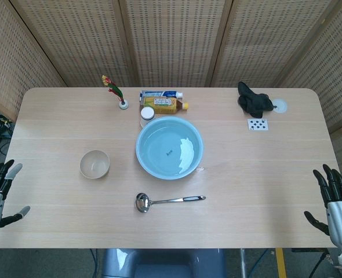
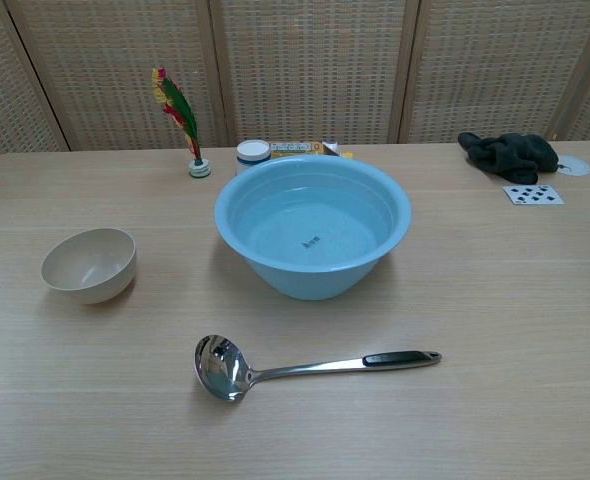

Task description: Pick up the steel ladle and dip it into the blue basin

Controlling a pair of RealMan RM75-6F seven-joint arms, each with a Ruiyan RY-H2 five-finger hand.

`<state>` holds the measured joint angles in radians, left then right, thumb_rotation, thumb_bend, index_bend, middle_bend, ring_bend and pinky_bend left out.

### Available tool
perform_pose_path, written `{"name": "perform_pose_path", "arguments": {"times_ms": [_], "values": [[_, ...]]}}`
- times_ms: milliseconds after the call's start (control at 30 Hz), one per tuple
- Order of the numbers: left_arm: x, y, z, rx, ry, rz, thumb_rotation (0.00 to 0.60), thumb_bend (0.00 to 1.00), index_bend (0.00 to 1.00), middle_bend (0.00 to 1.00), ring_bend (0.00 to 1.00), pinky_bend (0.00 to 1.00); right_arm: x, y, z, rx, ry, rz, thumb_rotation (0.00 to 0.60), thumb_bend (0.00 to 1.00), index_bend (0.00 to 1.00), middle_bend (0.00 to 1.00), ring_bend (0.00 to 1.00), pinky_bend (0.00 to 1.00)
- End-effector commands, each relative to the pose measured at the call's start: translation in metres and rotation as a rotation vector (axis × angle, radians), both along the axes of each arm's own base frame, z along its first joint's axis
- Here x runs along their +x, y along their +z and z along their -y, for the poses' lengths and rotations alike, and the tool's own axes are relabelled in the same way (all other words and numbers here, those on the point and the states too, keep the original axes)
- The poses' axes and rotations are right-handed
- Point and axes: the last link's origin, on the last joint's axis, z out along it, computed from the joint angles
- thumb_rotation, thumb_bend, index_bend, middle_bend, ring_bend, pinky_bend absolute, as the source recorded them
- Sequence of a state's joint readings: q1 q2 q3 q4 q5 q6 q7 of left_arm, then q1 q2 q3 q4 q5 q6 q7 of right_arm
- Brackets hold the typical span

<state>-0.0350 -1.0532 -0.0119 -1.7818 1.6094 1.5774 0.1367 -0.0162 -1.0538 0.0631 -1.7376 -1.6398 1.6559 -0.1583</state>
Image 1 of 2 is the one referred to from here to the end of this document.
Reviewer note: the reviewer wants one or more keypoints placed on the metal ladle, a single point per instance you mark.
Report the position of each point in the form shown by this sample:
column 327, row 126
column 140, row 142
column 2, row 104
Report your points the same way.
column 142, row 202

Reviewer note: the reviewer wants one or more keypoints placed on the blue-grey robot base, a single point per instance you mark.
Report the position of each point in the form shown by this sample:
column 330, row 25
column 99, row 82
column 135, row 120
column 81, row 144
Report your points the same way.
column 162, row 263

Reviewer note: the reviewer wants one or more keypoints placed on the blue plastic basin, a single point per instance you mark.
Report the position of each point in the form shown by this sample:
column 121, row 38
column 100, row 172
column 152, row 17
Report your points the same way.
column 159, row 150

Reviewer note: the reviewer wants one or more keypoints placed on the metal table leg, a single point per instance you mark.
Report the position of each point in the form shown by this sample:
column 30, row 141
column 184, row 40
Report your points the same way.
column 243, row 263

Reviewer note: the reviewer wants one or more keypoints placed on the beige bowl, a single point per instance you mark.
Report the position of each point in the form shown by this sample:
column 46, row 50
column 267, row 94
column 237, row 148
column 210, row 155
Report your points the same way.
column 94, row 166

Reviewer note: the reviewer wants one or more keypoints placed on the spades playing card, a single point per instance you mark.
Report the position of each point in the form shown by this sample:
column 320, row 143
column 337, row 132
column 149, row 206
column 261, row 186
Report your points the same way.
column 257, row 124

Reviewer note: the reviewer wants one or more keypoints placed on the white round table grommet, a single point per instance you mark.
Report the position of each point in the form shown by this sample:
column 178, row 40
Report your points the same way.
column 280, row 105

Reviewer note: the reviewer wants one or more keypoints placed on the black crumpled cloth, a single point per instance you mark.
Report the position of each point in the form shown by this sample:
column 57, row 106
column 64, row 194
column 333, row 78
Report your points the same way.
column 253, row 102

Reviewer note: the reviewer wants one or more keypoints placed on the feather shuttlecock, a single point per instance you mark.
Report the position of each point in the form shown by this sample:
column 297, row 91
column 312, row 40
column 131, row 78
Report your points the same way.
column 113, row 88

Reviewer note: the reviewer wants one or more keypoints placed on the white lidded jar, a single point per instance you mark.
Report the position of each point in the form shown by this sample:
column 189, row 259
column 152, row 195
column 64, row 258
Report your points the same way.
column 147, row 113

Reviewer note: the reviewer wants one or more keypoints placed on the yellow tea bottle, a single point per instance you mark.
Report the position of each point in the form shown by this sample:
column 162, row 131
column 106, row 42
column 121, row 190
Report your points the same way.
column 162, row 105

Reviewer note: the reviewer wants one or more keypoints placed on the toothpaste tube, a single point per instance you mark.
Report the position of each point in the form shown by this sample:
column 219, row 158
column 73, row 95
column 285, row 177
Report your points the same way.
column 159, row 94

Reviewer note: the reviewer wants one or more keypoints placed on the woven folding screen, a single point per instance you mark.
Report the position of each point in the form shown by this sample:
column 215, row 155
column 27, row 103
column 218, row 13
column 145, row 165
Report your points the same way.
column 171, row 43

